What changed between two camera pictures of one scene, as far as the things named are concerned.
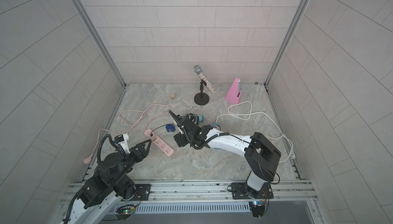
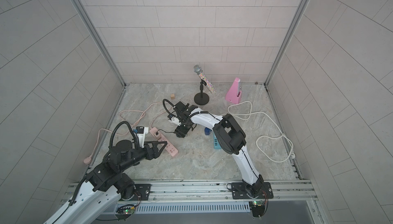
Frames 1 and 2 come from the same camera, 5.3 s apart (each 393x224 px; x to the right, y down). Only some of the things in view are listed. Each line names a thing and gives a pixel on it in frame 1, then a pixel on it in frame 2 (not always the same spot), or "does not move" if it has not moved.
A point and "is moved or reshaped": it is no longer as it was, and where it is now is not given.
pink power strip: (159, 142) is moved or reshaped
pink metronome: (234, 93) does not move
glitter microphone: (198, 69) does not move
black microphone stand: (201, 98) does not move
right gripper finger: (181, 139) -> (181, 130)
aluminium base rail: (294, 193) does not move
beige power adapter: (151, 135) -> (157, 134)
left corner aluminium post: (94, 31) does not move
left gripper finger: (140, 147) -> (154, 150)
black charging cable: (151, 134) -> (157, 133)
